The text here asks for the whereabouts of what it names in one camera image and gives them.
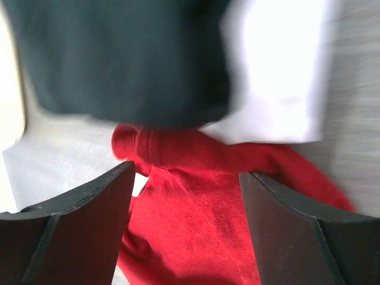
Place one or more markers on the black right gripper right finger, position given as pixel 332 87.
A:
pixel 299 240

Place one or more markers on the folded white t-shirt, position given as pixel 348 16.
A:
pixel 279 56

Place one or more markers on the folded black t-shirt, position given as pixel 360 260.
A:
pixel 151 63

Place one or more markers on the red t-shirt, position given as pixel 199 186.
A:
pixel 188 224

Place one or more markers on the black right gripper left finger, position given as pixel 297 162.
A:
pixel 73 238

